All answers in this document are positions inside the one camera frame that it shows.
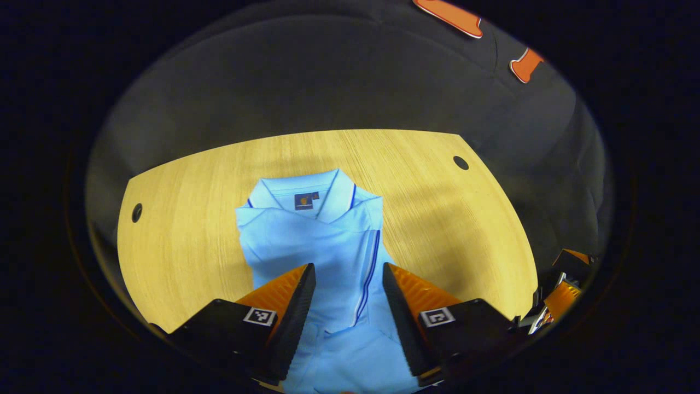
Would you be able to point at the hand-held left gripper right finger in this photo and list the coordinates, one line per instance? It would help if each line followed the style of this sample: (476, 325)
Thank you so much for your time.
(402, 323)

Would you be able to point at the light blue T-shirt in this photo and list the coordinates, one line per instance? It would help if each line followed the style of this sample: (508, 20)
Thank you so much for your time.
(339, 241)

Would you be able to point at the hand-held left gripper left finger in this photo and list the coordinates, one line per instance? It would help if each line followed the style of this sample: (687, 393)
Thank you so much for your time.
(295, 323)

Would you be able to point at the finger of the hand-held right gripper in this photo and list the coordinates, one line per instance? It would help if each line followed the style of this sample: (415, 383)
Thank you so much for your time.
(571, 260)
(562, 300)

